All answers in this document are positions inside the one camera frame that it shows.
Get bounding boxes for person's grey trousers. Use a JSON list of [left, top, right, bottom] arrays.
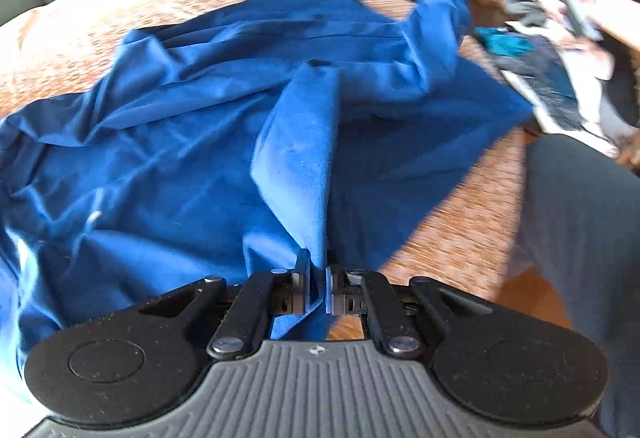
[[518, 135, 639, 437]]

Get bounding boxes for pile of clothes at right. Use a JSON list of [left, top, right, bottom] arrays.
[[474, 0, 639, 167]]

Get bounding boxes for blue shirt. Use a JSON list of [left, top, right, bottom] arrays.
[[1, 0, 530, 376]]

